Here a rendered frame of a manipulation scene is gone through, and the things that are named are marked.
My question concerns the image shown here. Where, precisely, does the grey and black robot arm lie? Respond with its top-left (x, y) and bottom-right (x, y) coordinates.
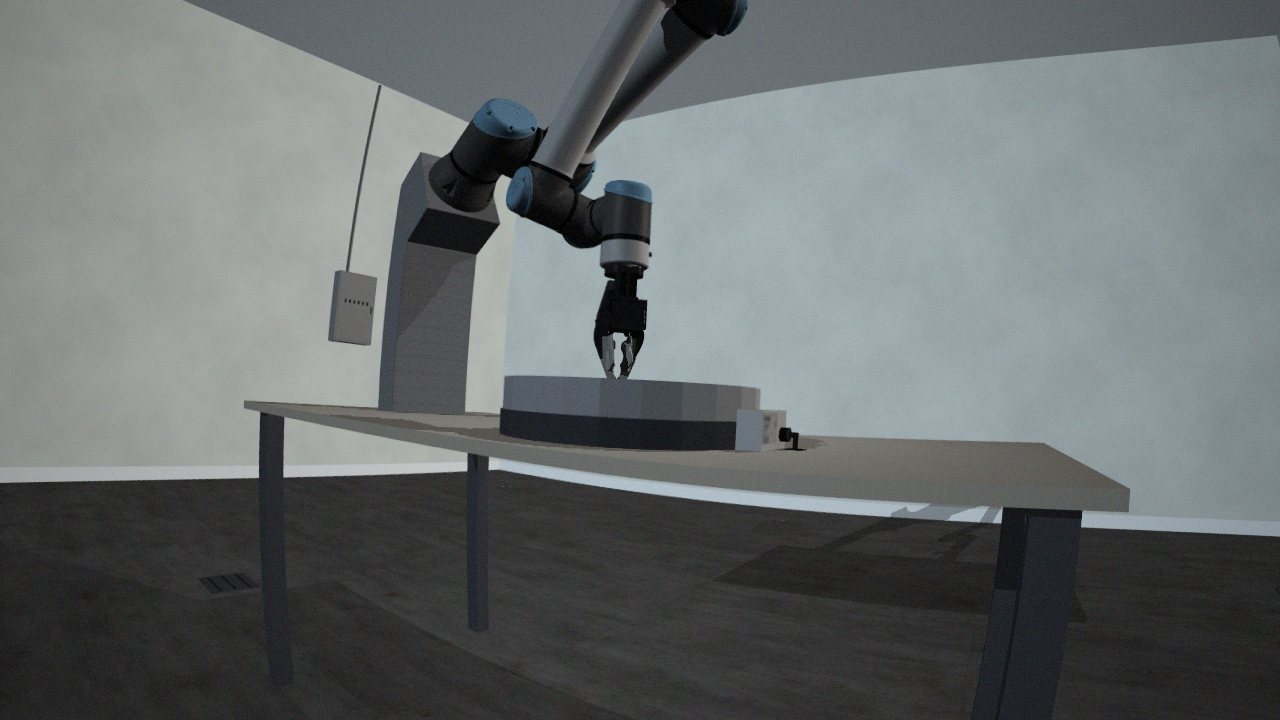
top-left (429, 0), bottom-right (748, 270)

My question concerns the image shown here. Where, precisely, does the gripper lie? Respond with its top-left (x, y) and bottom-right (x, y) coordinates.
top-left (594, 265), bottom-right (646, 379)

